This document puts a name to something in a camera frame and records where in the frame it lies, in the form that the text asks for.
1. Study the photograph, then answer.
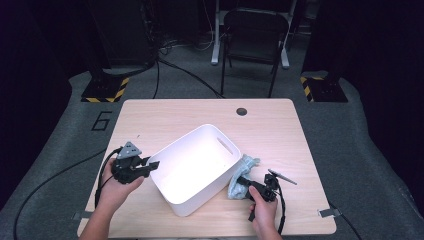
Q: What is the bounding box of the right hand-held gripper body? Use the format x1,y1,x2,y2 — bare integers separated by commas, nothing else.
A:
251,168,298,203

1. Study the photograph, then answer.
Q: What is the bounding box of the right hand-held gripper black cable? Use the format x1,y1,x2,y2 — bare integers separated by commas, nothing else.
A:
274,186,287,234

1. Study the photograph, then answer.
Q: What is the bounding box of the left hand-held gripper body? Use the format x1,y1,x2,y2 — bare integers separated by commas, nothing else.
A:
111,141,145,185

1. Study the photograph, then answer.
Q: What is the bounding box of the hand-held gripper black cable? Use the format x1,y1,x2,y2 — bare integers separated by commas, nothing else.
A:
94,146,123,209
274,186,287,234

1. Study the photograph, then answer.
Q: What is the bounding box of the light blue towel cloth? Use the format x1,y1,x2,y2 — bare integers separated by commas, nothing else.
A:
227,153,261,201

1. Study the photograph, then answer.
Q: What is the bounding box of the dark equipment cabinet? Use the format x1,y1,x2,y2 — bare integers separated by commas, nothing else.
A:
84,0,158,68

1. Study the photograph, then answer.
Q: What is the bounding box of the black floor cable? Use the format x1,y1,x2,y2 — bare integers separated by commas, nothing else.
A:
152,59,160,100
328,201,363,240
158,58,226,100
13,148,108,240

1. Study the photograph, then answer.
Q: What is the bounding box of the person's right hand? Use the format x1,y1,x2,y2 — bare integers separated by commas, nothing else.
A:
248,185,279,232

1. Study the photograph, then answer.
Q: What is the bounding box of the black folding chair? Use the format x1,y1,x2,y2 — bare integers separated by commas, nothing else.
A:
219,8,290,99

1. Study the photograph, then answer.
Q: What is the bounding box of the tangle of thin cables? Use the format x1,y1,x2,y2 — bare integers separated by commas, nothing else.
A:
159,31,214,56

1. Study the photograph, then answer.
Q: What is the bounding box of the black yellow striped stand base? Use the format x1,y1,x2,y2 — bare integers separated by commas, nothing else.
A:
80,75,130,104
299,75,349,103

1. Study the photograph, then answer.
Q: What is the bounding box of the dark curtain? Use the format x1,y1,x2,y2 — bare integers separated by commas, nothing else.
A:
301,0,424,221
0,0,101,209

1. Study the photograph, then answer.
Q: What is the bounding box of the left hand-held gripper black cable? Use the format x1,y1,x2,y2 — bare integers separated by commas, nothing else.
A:
94,146,123,209

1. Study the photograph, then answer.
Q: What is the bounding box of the white plastic storage bin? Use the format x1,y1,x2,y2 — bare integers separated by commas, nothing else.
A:
148,123,242,218

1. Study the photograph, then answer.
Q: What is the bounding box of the grey tape strip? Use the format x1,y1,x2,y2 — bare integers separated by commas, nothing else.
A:
318,208,343,218
72,210,97,221

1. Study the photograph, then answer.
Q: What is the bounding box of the white desk leg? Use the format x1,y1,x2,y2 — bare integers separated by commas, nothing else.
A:
210,0,222,65
279,0,298,70

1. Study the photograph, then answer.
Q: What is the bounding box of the person's left hand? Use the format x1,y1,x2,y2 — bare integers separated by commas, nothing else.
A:
97,160,146,208

